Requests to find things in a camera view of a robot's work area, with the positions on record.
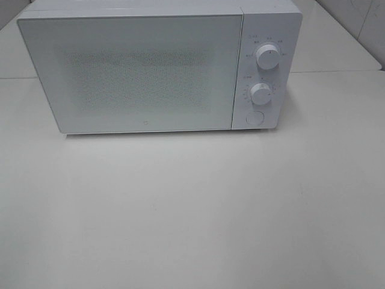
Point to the round white door release button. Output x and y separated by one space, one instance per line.
255 118

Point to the white microwave knob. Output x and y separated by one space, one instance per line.
260 93
268 55

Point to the white microwave door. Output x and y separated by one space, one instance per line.
136 74

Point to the white microwave oven body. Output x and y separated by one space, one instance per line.
262 21

